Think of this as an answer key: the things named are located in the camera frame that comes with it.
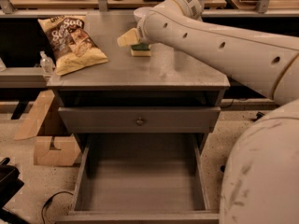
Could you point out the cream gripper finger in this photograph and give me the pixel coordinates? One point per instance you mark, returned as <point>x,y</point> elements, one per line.
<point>129,38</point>

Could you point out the green and yellow sponge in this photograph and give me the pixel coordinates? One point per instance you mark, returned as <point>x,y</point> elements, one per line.
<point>141,50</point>

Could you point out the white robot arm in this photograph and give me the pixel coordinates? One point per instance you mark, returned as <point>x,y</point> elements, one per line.
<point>261,178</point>

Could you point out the grey drawer cabinet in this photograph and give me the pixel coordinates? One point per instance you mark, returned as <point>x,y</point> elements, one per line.
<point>167,78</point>

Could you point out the closed grey top drawer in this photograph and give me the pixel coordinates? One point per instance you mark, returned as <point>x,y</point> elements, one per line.
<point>139,119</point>

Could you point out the open grey middle drawer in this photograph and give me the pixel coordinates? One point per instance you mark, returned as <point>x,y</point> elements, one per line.
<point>141,178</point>

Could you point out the white ceramic bowl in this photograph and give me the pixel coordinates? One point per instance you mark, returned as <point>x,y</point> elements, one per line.
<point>140,14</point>

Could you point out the yellow brown chip bag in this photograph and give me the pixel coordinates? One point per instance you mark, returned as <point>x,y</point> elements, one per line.
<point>72,47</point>

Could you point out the clear plastic bottle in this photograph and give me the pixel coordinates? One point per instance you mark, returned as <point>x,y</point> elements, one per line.
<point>46,63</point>

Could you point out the cardboard box on floor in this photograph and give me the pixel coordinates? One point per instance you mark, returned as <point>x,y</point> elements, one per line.
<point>54,146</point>

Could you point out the black equipment at left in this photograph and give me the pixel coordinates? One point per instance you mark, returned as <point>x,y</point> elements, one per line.
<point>10,184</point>

